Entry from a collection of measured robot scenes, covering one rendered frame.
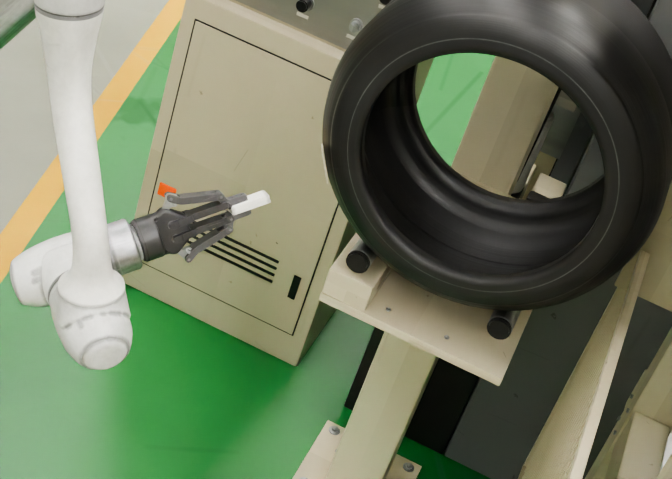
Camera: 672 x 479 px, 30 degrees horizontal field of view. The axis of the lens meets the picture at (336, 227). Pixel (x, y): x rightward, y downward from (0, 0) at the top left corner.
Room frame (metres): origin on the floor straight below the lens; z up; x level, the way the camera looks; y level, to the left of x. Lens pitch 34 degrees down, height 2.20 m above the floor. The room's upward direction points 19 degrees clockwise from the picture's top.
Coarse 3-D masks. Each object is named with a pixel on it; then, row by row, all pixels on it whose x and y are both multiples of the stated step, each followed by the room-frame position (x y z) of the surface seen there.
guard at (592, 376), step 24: (624, 312) 1.84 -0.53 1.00; (600, 336) 2.04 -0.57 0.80; (624, 336) 1.77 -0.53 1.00; (600, 360) 1.83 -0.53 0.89; (576, 384) 2.01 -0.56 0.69; (600, 384) 1.62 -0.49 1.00; (576, 408) 1.80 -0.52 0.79; (600, 408) 1.56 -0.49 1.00; (552, 432) 1.98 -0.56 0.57; (576, 432) 1.63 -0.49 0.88; (528, 456) 2.14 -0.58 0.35; (552, 456) 1.77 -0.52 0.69; (576, 456) 1.43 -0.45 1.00
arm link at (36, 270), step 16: (48, 240) 1.60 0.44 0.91; (64, 240) 1.60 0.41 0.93; (32, 256) 1.56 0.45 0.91; (48, 256) 1.56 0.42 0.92; (64, 256) 1.56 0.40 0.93; (16, 272) 1.54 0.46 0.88; (32, 272) 1.54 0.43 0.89; (48, 272) 1.53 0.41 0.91; (64, 272) 1.53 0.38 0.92; (16, 288) 1.52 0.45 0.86; (32, 288) 1.52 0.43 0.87; (48, 288) 1.52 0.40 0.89; (32, 304) 1.53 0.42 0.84; (48, 304) 1.54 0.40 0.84
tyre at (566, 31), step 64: (448, 0) 1.86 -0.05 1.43; (512, 0) 1.85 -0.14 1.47; (576, 0) 1.89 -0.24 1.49; (384, 64) 1.84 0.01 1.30; (576, 64) 1.79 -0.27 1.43; (640, 64) 1.85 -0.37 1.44; (384, 128) 2.10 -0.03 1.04; (640, 128) 1.79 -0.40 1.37; (384, 192) 2.01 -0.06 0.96; (448, 192) 2.09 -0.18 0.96; (576, 192) 2.08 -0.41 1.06; (640, 192) 1.77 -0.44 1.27; (384, 256) 1.82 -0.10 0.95; (448, 256) 1.96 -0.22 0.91; (512, 256) 2.00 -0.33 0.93; (576, 256) 1.76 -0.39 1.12
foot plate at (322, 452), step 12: (324, 432) 2.36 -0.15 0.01; (336, 432) 2.38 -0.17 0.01; (324, 444) 2.32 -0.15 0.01; (336, 444) 2.34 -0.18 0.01; (312, 456) 2.27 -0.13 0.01; (324, 456) 2.28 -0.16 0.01; (396, 456) 2.37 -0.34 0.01; (300, 468) 2.22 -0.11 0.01; (312, 468) 2.23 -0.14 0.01; (324, 468) 2.24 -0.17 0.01; (396, 468) 2.33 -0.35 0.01; (408, 468) 2.34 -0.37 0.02; (420, 468) 2.36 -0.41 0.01
